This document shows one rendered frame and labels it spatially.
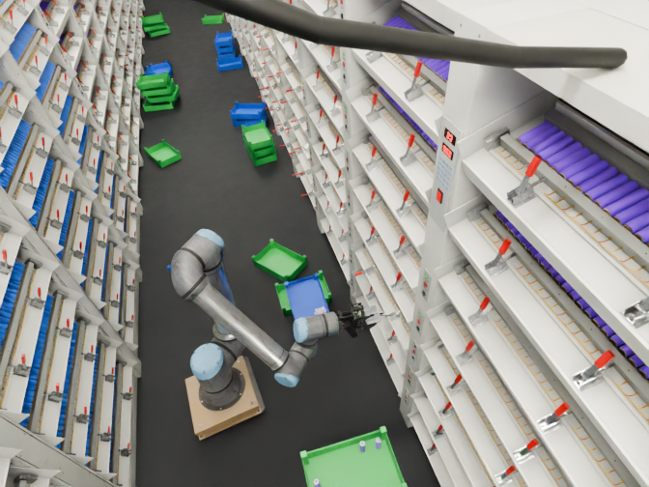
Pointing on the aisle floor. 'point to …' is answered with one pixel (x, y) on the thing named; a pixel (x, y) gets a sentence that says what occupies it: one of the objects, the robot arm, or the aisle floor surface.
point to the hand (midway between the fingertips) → (380, 315)
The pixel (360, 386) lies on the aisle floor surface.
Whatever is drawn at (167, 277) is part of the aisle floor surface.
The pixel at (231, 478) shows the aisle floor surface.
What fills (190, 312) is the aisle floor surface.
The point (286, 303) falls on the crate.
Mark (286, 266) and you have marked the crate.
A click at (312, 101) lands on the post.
